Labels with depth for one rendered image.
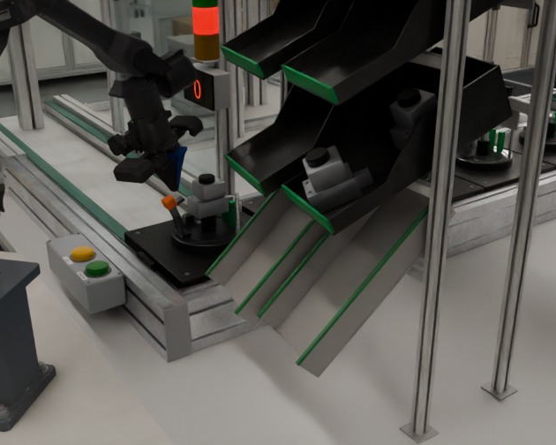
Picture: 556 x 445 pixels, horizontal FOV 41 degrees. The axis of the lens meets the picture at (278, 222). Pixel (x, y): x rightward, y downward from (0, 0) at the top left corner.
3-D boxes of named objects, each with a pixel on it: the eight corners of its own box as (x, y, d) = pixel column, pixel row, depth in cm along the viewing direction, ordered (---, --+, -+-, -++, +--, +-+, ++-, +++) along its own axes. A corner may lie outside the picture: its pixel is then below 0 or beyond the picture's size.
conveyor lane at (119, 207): (186, 337, 128) (184, 287, 124) (33, 189, 192) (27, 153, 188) (318, 290, 143) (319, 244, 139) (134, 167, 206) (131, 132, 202)
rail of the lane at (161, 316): (167, 363, 122) (162, 305, 117) (9, 194, 189) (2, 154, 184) (197, 352, 124) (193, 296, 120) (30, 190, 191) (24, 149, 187)
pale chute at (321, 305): (319, 379, 97) (296, 365, 94) (276, 328, 108) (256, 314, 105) (458, 213, 96) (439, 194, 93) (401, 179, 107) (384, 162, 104)
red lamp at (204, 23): (201, 35, 142) (199, 9, 140) (189, 32, 146) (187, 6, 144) (223, 33, 145) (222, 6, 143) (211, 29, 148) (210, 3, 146)
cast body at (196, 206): (199, 220, 134) (197, 183, 131) (187, 211, 137) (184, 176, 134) (238, 208, 138) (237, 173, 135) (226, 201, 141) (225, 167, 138)
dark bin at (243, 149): (265, 198, 101) (242, 154, 97) (229, 167, 112) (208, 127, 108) (428, 91, 105) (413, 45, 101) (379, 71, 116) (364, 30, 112)
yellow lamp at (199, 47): (202, 62, 144) (201, 36, 142) (190, 57, 148) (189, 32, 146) (224, 58, 147) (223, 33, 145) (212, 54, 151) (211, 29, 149)
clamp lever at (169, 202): (182, 236, 134) (165, 203, 130) (176, 231, 136) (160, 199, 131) (198, 224, 135) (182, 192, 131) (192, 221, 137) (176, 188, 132)
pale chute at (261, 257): (256, 328, 108) (235, 313, 105) (223, 287, 119) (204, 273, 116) (380, 178, 107) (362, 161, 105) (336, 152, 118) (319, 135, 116)
